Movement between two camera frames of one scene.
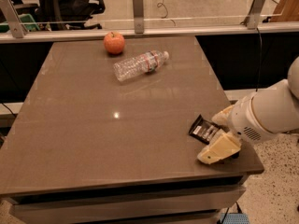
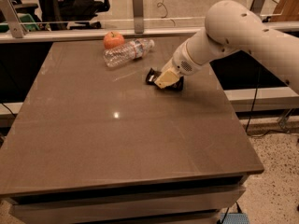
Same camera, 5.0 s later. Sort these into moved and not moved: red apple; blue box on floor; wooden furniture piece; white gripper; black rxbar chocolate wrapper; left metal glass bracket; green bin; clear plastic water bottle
Moved: clear plastic water bottle; black rxbar chocolate wrapper; white gripper
Not moved: left metal glass bracket; red apple; blue box on floor; wooden furniture piece; green bin
